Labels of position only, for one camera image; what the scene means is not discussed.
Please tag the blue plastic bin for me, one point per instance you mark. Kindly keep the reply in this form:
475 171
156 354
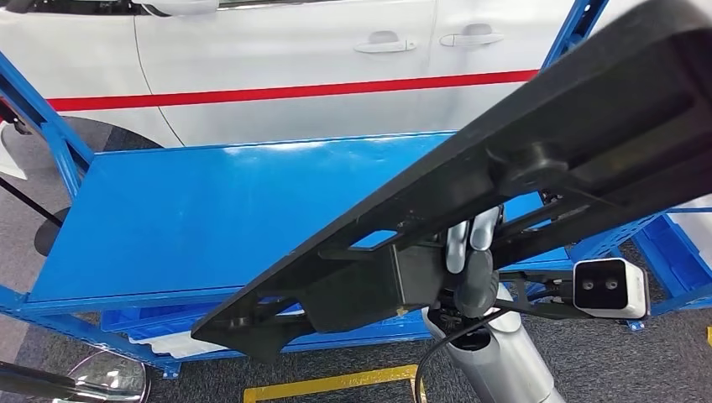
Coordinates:
667 256
144 320

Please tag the white car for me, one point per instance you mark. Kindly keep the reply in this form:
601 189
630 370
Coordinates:
278 44

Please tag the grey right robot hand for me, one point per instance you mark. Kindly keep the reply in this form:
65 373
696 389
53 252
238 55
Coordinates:
478 283

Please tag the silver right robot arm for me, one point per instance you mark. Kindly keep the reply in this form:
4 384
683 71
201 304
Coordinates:
500 367

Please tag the thin black stanchion post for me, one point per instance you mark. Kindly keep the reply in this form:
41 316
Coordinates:
50 239

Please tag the chrome stanchion post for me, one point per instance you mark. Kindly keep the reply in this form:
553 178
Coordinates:
111 378

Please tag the red barrier belt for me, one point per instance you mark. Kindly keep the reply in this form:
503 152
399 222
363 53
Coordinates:
278 90

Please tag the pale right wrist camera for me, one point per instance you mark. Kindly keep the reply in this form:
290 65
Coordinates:
612 289

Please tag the long black plastic part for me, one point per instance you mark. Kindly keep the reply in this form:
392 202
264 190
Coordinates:
556 111

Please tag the blue metal shelf rack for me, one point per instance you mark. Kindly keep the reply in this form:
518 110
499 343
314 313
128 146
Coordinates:
194 222

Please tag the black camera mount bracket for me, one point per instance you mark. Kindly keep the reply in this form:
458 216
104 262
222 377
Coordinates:
556 311

